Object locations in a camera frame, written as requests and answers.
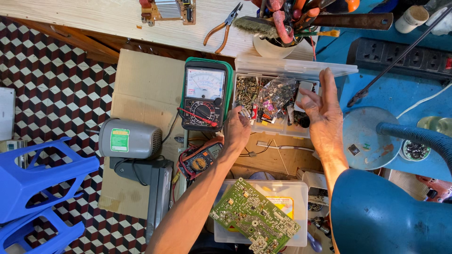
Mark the person's right hand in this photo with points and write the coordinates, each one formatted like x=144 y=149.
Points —
x=326 y=123

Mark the blue desk lamp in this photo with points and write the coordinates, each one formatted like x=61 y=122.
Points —
x=374 y=215

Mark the clear plastic storage box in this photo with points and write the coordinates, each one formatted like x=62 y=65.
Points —
x=300 y=197

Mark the grey electric motor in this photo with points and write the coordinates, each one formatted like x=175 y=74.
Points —
x=129 y=138

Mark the white plastic block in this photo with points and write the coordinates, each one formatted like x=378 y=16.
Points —
x=314 y=180

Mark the blue plastic stool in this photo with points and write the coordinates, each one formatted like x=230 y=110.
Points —
x=46 y=234
x=31 y=180

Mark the green-cased analog multimeter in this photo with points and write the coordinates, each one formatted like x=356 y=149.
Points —
x=206 y=93

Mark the white bottle with cork top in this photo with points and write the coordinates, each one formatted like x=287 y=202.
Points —
x=411 y=19

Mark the red test probe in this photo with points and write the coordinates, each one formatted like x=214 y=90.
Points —
x=197 y=117

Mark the white flat panel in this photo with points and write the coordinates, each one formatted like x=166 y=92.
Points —
x=6 y=113

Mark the small bowl of screws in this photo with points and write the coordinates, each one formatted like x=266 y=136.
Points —
x=416 y=150

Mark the brown circuit board with heatsink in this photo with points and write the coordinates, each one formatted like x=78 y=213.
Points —
x=169 y=10

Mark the white tube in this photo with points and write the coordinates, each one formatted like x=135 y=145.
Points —
x=282 y=146

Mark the thin black rod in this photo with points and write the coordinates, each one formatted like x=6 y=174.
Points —
x=399 y=56

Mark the red power drill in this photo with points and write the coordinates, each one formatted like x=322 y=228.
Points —
x=436 y=188

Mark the person's left fingers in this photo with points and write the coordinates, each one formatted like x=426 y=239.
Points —
x=243 y=120

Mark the grey metal device case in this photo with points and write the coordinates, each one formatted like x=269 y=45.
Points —
x=155 y=190

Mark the white cup of tools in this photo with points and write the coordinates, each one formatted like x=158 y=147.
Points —
x=272 y=47

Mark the person's left hand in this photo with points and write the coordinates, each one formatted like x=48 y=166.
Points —
x=236 y=131

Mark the clear glass dish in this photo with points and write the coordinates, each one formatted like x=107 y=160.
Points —
x=436 y=124

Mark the orange digital multimeter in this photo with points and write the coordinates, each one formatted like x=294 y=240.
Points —
x=199 y=160

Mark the rusty flat metal file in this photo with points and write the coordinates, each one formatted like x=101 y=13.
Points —
x=353 y=21

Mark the small electronic component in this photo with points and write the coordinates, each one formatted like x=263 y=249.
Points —
x=245 y=112

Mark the clear bag of components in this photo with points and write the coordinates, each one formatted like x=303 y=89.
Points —
x=277 y=93

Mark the clear plastic component organizer box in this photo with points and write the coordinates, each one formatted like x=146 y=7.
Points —
x=282 y=67

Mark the black power strip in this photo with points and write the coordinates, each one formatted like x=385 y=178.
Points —
x=399 y=56

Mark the green circuit board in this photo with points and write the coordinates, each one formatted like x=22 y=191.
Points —
x=252 y=217

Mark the brown cardboard sheet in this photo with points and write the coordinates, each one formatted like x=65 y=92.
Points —
x=148 y=88

